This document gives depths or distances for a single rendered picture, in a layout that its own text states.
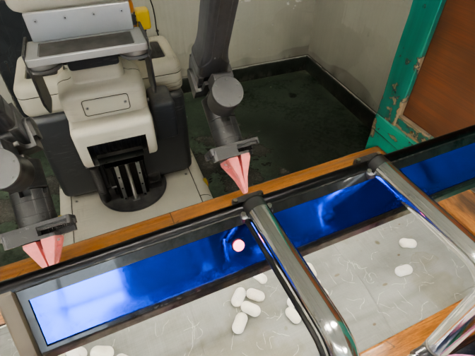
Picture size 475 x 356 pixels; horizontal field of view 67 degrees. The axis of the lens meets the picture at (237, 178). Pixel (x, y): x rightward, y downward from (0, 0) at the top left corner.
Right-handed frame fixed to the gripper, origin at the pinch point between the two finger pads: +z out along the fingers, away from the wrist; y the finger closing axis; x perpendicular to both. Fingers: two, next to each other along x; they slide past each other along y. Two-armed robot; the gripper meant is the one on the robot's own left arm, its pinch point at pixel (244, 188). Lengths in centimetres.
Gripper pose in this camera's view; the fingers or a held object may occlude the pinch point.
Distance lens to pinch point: 71.4
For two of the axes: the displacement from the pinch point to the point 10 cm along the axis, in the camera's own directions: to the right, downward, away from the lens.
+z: 3.1, 9.5, -0.5
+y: 9.1, -2.8, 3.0
